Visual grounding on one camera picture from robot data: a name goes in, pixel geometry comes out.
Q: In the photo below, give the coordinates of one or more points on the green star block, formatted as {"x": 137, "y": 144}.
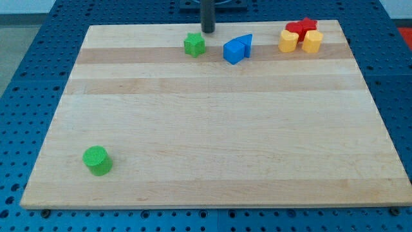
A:
{"x": 194, "y": 44}

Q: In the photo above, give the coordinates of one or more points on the red star block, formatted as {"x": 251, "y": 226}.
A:
{"x": 307, "y": 24}

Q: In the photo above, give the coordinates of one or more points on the blue cube block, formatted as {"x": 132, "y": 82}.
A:
{"x": 233, "y": 51}

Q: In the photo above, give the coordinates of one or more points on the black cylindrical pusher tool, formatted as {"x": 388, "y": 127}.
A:
{"x": 207, "y": 16}

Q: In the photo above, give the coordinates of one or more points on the yellow heart block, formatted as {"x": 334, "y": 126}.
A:
{"x": 288, "y": 41}

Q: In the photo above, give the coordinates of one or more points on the green cylinder block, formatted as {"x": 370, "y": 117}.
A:
{"x": 97, "y": 160}

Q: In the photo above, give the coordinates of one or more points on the yellow hexagon block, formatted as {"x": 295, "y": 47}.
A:
{"x": 312, "y": 41}

